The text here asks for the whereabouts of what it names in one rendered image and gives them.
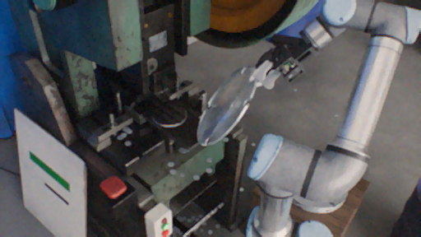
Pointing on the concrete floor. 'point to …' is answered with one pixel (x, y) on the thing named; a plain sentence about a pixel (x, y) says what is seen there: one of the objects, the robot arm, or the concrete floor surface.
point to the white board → (51, 179)
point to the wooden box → (333, 220)
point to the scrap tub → (409, 216)
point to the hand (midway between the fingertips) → (252, 81)
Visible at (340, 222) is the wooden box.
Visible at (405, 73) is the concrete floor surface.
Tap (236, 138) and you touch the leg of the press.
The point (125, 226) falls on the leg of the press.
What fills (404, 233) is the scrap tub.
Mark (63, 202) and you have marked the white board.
